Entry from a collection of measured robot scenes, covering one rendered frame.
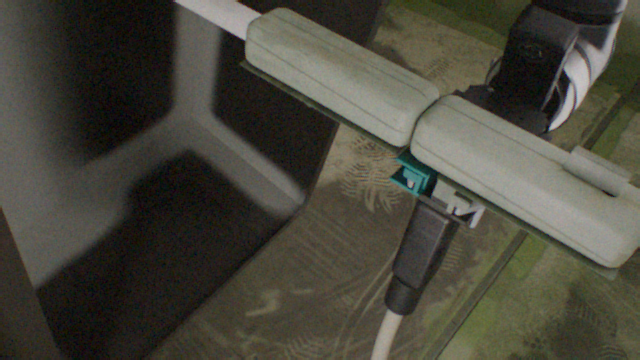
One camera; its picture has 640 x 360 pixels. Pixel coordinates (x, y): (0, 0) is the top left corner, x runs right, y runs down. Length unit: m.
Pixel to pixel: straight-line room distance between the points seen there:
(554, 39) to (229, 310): 1.27
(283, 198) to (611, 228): 0.95
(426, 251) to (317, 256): 1.24
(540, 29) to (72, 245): 0.93
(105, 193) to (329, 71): 0.87
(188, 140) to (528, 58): 0.95
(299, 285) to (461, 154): 1.27
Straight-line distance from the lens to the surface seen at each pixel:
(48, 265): 1.16
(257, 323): 1.56
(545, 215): 0.38
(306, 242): 1.71
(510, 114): 0.50
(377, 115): 0.40
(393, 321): 0.55
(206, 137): 1.32
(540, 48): 0.47
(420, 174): 0.41
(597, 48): 0.66
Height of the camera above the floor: 1.41
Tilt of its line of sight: 47 degrees down
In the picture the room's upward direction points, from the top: 6 degrees clockwise
